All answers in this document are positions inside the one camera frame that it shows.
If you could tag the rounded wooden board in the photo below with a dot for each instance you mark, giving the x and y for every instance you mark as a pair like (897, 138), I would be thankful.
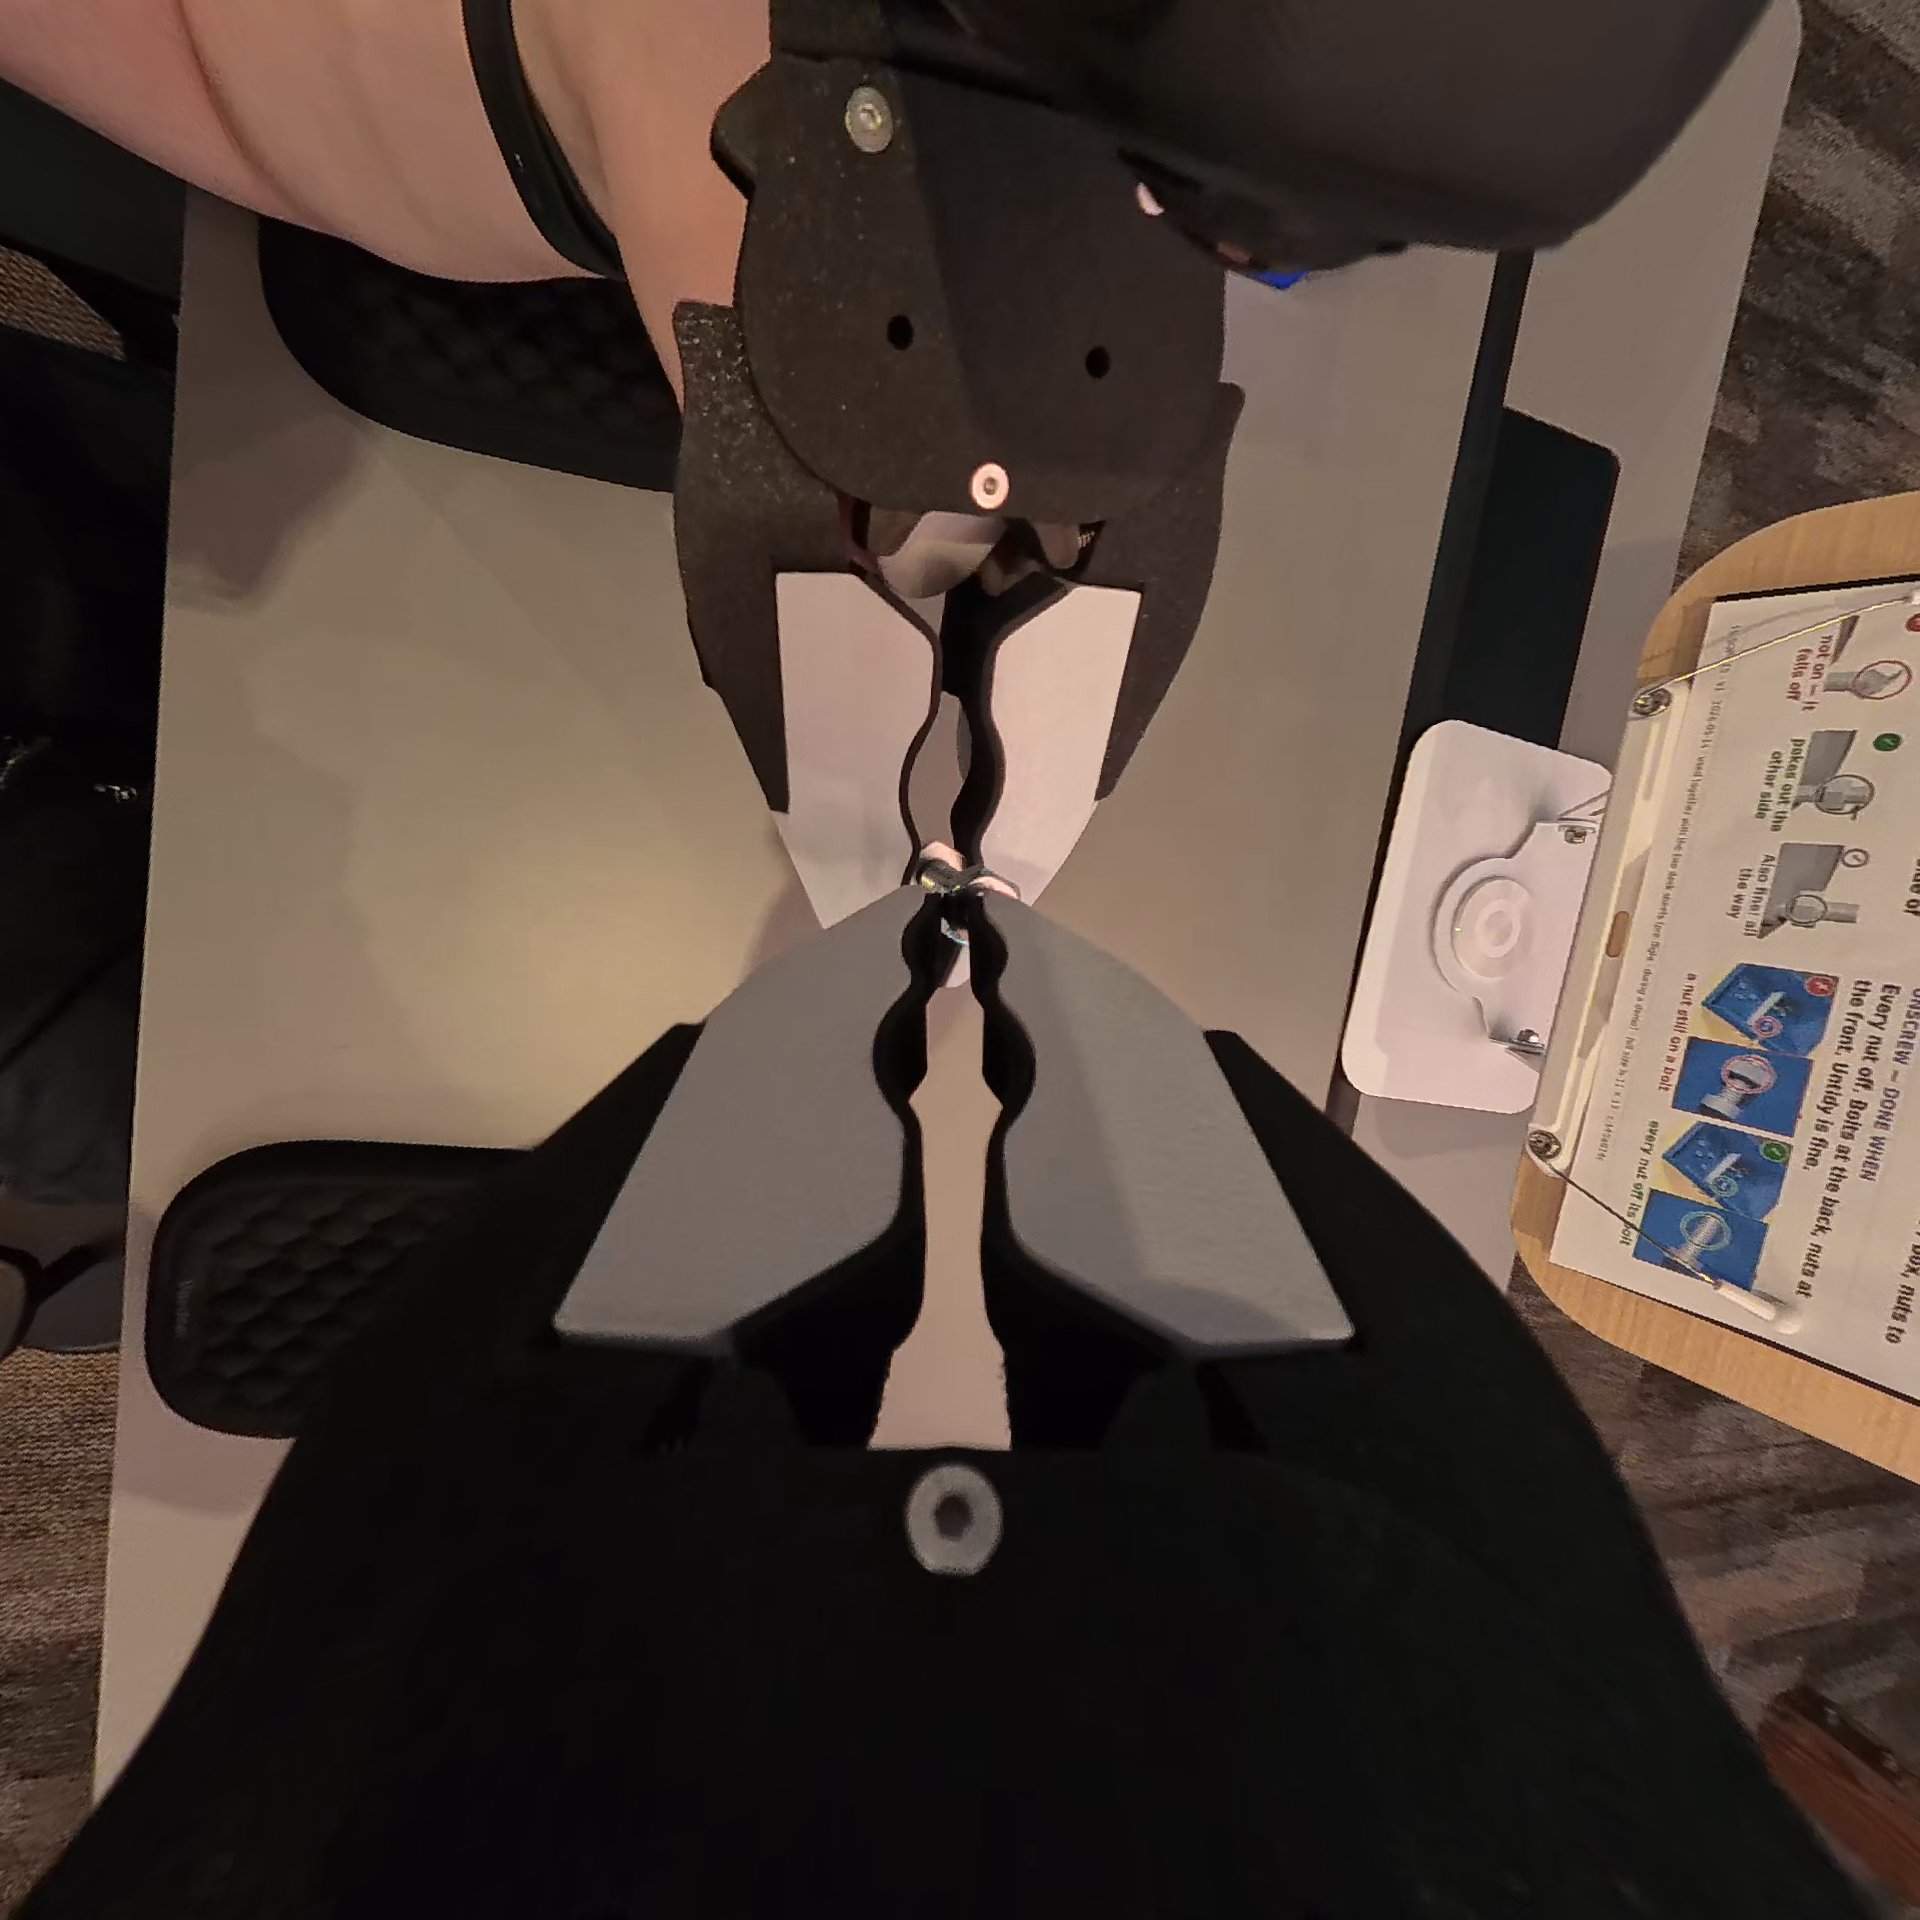
(1694, 601)

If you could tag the person's left hand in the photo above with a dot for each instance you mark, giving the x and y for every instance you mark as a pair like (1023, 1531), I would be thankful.
(661, 119)

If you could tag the person's left forearm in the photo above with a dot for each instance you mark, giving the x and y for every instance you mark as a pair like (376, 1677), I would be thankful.
(331, 119)

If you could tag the black textured wrist pad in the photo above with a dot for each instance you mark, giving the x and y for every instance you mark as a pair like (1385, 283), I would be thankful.
(452, 359)
(271, 1277)

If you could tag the steel hex nut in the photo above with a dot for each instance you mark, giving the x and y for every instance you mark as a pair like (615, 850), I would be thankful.
(967, 879)

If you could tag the black office chair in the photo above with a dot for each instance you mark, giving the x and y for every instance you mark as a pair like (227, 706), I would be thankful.
(60, 1299)

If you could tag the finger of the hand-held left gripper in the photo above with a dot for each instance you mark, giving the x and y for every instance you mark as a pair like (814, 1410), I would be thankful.
(840, 722)
(1067, 722)

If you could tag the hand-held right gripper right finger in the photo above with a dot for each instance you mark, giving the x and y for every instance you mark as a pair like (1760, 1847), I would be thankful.
(1171, 1186)

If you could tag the black wristband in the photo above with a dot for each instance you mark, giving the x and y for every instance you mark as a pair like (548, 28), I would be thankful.
(524, 135)

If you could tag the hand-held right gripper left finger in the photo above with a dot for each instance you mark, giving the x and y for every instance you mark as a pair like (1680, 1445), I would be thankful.
(735, 1186)

